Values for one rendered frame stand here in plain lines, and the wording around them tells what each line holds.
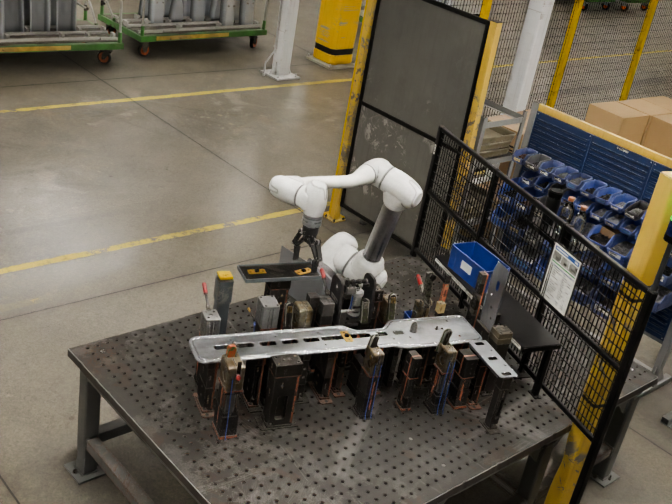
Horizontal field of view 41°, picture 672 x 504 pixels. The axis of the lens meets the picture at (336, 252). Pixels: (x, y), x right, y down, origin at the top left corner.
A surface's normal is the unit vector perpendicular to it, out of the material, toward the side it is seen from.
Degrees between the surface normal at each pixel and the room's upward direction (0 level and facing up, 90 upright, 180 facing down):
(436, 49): 89
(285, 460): 0
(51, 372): 0
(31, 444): 0
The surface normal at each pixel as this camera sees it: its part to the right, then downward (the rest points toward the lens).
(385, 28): -0.77, 0.17
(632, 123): 0.59, 0.45
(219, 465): 0.16, -0.88
